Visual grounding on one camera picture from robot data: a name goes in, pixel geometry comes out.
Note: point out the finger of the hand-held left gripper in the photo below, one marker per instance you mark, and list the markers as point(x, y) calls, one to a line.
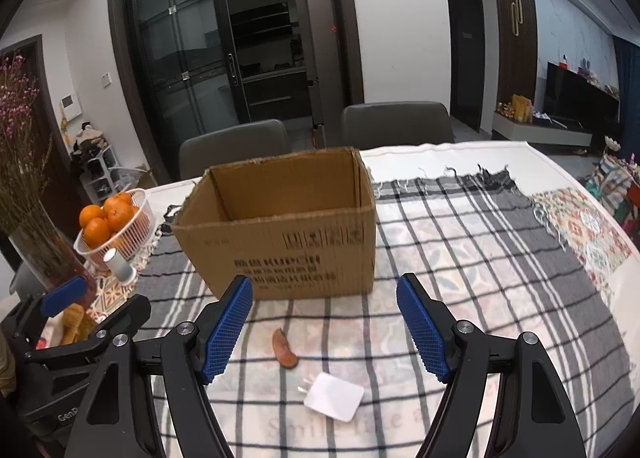
point(127, 315)
point(62, 295)

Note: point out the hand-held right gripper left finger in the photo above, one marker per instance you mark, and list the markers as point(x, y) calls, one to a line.
point(227, 333)

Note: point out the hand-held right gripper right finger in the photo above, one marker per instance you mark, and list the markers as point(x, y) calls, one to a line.
point(422, 333)

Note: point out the brown curved wooden piece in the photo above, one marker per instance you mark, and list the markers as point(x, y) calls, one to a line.
point(284, 350)

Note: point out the brown cardboard box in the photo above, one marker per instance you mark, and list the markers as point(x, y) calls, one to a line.
point(280, 248)

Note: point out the white charger plug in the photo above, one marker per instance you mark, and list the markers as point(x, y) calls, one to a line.
point(334, 397)

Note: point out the yellow wicker box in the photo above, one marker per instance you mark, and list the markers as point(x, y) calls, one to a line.
point(74, 324)

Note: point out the floral fabric tissue cover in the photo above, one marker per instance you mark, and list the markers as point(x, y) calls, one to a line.
point(49, 334)

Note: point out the small white cylinder device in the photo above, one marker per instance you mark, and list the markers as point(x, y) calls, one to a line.
point(119, 265)

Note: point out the orange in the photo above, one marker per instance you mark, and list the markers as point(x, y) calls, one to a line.
point(96, 233)
point(90, 214)
point(121, 217)
point(120, 198)

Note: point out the white plastic fruit basket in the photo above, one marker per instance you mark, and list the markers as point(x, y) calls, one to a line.
point(135, 238)

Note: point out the grey white plaid cloth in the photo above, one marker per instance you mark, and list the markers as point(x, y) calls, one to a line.
point(490, 263)

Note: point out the white shoe rack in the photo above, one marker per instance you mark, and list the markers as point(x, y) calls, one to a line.
point(97, 168)

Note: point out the glass vase with dried flowers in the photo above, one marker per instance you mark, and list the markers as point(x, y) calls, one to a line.
point(55, 158)

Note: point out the grey dining chair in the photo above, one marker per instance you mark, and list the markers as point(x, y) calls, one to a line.
point(235, 148)
point(397, 124)

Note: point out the white intercom panel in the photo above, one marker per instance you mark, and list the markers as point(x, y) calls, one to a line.
point(70, 107)

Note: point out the low white television cabinet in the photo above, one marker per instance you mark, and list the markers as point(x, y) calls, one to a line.
point(545, 132)

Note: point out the colourful striped cloth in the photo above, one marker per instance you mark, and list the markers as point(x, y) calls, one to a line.
point(612, 188)

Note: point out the yellow boxes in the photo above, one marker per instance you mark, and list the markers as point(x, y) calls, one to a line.
point(522, 109)

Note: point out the white lotus ornament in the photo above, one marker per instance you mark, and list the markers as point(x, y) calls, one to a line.
point(611, 144)

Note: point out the dark framed sliding glass door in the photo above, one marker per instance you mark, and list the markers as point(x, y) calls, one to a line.
point(180, 38)

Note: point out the dark interior door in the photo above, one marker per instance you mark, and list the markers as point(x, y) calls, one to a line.
point(467, 53)

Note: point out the black television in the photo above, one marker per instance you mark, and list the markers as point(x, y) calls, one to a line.
point(580, 95)

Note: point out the silver refrigerator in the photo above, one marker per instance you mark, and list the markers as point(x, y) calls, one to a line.
point(315, 38)

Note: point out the black range hood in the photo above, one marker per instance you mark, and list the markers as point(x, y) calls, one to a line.
point(260, 20)

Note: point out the blue curtain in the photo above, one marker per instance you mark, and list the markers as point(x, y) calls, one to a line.
point(629, 88)

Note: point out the white wall switch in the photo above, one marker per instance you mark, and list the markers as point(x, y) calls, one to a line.
point(106, 80)

